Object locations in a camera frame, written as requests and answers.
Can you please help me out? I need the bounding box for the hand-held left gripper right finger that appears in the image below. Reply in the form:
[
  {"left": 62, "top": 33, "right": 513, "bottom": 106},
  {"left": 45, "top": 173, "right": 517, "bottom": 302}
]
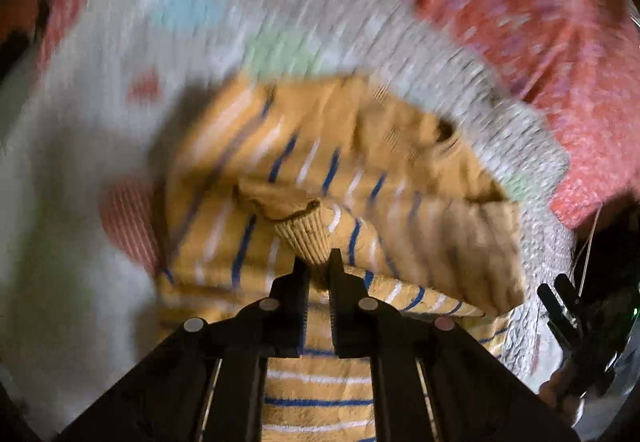
[{"left": 327, "top": 248, "right": 582, "bottom": 442}]

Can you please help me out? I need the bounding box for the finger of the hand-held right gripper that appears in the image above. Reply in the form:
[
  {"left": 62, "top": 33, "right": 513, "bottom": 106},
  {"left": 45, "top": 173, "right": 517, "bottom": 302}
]
[
  {"left": 555, "top": 273, "right": 585, "bottom": 319},
  {"left": 537, "top": 283, "right": 570, "bottom": 339}
]

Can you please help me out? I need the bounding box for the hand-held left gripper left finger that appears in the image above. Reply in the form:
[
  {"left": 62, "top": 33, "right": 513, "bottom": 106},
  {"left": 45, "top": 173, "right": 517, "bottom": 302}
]
[{"left": 55, "top": 256, "right": 311, "bottom": 442}]

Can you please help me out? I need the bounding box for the yellow striped sweater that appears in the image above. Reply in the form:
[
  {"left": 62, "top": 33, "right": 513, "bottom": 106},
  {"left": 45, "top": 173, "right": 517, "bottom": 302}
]
[{"left": 157, "top": 75, "right": 528, "bottom": 442}]

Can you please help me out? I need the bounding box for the person's right hand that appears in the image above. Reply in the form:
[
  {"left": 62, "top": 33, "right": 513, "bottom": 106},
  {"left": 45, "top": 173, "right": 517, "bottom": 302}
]
[{"left": 539, "top": 366, "right": 586, "bottom": 424}]

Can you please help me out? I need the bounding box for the white quilted mat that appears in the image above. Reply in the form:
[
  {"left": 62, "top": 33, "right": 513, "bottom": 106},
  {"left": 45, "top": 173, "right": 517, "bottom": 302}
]
[{"left": 0, "top": 0, "right": 573, "bottom": 423}]

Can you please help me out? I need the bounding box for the thin white cord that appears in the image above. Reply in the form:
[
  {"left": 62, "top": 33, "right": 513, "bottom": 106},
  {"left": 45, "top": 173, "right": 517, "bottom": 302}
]
[{"left": 574, "top": 206, "right": 603, "bottom": 298}]

